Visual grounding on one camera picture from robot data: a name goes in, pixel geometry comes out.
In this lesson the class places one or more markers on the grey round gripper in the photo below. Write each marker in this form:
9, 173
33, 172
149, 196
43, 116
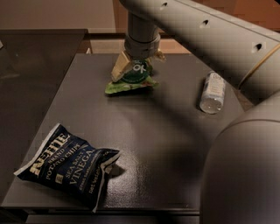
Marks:
142, 47

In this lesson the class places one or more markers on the green rice chip bag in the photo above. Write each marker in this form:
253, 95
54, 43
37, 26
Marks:
139, 76

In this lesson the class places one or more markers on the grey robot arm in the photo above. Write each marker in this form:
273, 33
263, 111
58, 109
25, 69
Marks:
241, 177

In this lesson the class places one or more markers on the blue Kettle chip bag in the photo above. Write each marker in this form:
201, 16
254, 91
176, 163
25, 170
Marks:
70, 164

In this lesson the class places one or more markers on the clear plastic water bottle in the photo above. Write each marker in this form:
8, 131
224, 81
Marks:
212, 98

